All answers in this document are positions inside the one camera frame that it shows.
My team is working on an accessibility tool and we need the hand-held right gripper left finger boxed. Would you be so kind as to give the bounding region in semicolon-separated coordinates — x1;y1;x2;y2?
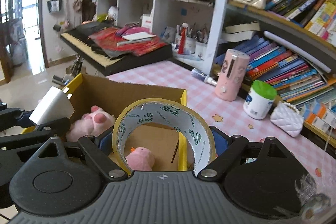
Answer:
34;127;126;179

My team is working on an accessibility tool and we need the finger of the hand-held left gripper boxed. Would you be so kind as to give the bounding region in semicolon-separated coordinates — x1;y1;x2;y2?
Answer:
0;119;71;148
0;107;36;132

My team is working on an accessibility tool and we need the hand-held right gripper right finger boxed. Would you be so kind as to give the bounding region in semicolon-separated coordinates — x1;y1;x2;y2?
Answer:
197;126;289;178

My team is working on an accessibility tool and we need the large pink plush pig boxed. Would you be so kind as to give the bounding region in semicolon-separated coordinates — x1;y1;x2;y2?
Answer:
66;105;116;143

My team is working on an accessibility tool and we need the white charger plug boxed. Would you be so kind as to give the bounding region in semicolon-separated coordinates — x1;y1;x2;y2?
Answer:
28;86;75;125

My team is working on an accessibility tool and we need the small pink plush chick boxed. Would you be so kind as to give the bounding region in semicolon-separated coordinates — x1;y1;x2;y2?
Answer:
125;147;155;171

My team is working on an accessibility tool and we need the yellow cardboard box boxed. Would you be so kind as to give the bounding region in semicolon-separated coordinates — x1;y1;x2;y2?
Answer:
22;73;188;172

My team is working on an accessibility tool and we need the yellow packing tape roll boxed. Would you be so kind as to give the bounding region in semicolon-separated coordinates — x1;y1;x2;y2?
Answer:
112;98;217;177

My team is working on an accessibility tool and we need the white can with green lid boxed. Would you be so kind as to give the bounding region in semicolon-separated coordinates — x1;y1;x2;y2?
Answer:
243;80;277;120

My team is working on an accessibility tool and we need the pink cylindrical humidifier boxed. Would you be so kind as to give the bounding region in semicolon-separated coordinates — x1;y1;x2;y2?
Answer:
215;49;250;102

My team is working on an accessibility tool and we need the white quilted pouch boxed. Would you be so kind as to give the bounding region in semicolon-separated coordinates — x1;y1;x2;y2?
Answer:
270;102;305;137

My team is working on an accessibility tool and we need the pink checkered printed tablecloth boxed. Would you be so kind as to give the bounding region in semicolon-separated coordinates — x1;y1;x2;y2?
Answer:
106;60;336;201

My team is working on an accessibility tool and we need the white pen holder cup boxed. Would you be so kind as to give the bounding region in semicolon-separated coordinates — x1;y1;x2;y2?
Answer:
195;40;208;59
184;36;196;55

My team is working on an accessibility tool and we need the row of slanted books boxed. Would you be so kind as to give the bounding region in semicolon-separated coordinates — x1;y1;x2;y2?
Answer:
214;35;336;132

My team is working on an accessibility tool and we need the black electronic keyboard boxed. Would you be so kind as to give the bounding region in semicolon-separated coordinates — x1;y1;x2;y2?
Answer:
60;22;174;76

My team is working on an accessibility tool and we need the red cloth on piano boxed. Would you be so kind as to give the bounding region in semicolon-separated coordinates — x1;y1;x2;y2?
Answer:
89;27;168;56

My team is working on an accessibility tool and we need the red tassel ornament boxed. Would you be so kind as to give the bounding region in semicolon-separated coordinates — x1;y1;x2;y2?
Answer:
178;22;188;54

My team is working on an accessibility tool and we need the white booklet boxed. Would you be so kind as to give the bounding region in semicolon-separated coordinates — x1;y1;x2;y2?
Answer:
122;31;156;42

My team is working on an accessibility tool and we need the thick beige book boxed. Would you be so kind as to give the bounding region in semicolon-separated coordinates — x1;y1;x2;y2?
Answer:
222;21;261;42

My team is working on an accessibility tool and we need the black tote bag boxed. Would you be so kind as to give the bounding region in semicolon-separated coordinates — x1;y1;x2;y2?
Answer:
47;0;63;14

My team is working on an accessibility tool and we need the white rolled paper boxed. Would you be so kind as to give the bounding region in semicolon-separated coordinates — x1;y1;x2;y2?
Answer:
263;30;332;73

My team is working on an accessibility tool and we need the wooden bookshelf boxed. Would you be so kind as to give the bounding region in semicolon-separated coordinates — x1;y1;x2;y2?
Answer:
213;0;336;146

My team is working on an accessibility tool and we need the white shelf unit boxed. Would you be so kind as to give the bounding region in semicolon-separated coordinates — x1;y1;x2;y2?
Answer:
96;0;214;67

